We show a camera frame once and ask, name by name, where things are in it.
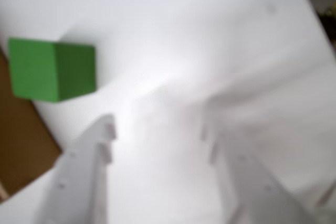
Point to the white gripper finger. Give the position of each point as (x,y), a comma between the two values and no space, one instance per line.
(249,195)
(78,182)

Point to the green cube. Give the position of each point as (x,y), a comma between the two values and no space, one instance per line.
(52,69)

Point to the brown cardboard box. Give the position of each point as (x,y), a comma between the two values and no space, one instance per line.
(21,142)

